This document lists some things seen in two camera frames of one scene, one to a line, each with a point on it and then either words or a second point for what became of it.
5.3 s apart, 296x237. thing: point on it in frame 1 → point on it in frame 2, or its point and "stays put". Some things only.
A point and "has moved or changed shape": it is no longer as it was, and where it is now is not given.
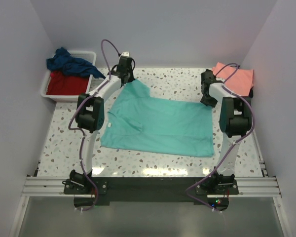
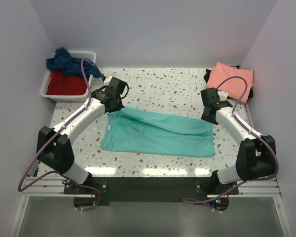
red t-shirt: x=60 y=83 stays put
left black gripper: x=131 y=78 → x=120 y=106
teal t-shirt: x=138 y=120 has moved or changed shape
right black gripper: x=210 y=102 → x=203 y=117
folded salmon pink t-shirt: x=240 y=83 stays put
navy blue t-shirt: x=64 y=62 stays put
